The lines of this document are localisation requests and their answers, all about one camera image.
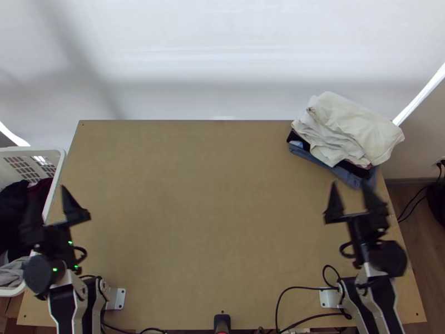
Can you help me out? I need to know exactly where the heap of clothes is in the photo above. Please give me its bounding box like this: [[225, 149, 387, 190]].
[[0, 177, 55, 289]]

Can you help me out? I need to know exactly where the white laundry basket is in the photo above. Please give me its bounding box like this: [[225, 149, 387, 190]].
[[0, 146, 67, 297]]

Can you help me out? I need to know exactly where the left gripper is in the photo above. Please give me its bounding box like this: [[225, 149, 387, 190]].
[[33, 184, 92, 247]]

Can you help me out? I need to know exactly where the black cable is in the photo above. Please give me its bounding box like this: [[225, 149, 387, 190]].
[[322, 264, 344, 289], [71, 245, 88, 266], [339, 241, 359, 261], [275, 286, 340, 334], [396, 184, 433, 224]]

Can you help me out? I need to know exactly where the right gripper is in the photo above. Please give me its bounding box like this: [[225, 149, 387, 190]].
[[322, 180, 391, 247]]

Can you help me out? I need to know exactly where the pile of folded clothes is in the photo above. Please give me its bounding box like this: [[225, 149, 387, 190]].
[[286, 91, 406, 190]]

